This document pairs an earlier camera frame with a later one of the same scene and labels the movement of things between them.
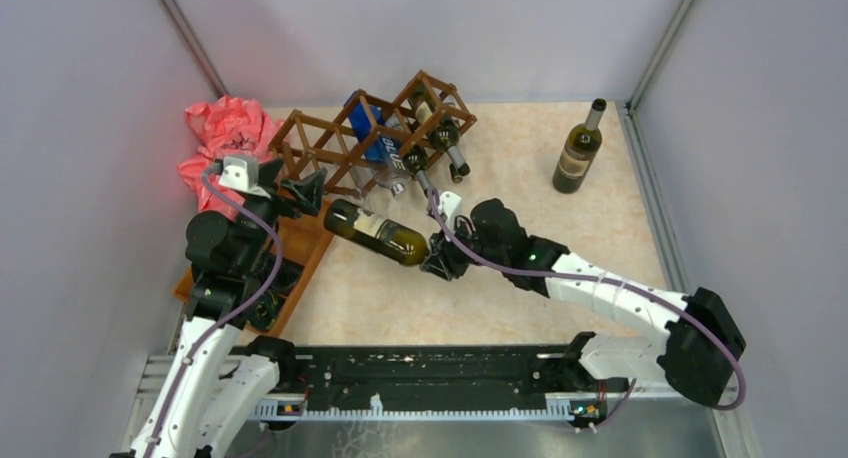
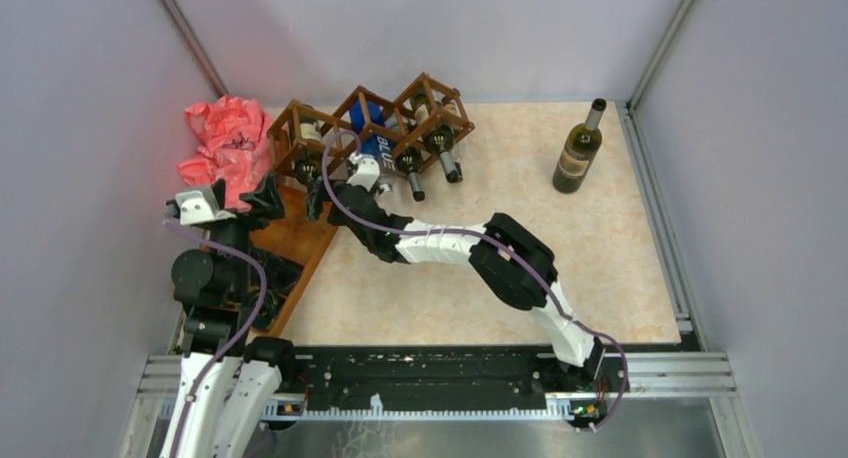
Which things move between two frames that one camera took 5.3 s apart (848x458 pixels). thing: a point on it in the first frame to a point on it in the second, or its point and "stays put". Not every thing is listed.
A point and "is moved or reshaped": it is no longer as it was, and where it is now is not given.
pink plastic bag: x=225 y=126 stays put
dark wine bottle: x=579 y=150 stays put
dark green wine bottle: x=443 y=134 is moved or reshaped
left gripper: x=308 y=187 to x=266 y=199
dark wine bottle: x=391 y=239 is moved or reshaped
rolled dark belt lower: x=264 y=311 stays put
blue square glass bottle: x=380 y=152 is moved or reshaped
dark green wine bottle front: x=416 y=161 is moved or reshaped
